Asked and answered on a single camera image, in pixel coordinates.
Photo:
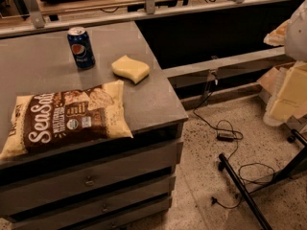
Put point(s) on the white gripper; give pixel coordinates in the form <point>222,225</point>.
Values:
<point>296,37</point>

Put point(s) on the blue pepsi can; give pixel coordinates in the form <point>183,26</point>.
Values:
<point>80,46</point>

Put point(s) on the brown sea salt chip bag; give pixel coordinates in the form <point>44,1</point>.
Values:
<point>52,120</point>

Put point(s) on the cardboard box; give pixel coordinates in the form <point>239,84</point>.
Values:
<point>267,81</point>

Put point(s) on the yellow sponge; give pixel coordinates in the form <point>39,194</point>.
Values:
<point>131,69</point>

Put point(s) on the grey drawer cabinet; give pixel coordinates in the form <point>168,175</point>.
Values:
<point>101,184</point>

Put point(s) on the metal railing frame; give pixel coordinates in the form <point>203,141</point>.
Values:
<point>43,17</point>

